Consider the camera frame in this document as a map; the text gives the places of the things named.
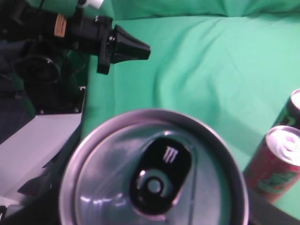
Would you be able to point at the black Monster energy can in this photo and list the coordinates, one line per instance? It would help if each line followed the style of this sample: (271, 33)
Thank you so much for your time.
(290, 113)

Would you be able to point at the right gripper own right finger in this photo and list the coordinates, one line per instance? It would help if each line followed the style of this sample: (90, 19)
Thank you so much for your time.
(262, 212)

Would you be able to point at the light green drink can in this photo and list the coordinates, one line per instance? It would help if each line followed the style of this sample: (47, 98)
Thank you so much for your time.
(153, 167)

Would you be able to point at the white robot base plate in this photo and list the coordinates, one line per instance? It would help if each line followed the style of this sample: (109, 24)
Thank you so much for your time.
(28, 156)

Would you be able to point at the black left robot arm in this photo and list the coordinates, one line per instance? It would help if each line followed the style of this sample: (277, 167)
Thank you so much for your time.
(46, 38)

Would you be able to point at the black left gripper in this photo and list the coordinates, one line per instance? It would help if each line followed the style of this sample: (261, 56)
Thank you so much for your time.
(94, 37)

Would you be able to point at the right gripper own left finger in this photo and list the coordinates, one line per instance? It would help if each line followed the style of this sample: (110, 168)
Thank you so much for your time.
(43, 210)

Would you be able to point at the pink red drink can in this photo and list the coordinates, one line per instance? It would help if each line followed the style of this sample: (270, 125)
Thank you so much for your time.
(275, 166)

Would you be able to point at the green backdrop cloth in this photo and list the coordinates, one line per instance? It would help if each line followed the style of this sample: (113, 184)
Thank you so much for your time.
(230, 63)

